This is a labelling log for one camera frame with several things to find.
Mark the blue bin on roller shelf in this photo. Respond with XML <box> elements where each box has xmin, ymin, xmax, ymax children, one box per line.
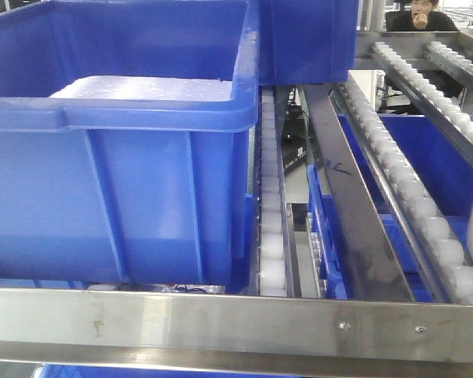
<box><xmin>0</xmin><ymin>1</ymin><xmax>259</xmax><ymax>285</ymax></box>

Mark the blue bin right shelf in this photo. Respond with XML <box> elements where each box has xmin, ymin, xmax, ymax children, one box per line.
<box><xmin>259</xmin><ymin>0</ymin><xmax>359</xmax><ymax>86</ymax></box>

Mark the blue bin lower layer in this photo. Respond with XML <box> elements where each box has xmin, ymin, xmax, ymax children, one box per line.
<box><xmin>307</xmin><ymin>113</ymin><xmax>473</xmax><ymax>304</ymax></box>

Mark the white roller track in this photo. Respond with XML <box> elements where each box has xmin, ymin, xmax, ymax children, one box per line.
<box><xmin>259</xmin><ymin>87</ymin><xmax>287</xmax><ymax>297</ymax></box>

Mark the right steel flow rack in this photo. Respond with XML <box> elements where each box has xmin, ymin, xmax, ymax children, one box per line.
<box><xmin>0</xmin><ymin>31</ymin><xmax>473</xmax><ymax>369</ymax></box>

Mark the seated person in black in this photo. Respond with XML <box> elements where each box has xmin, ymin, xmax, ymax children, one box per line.
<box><xmin>386</xmin><ymin>0</ymin><xmax>459</xmax><ymax>32</ymax></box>

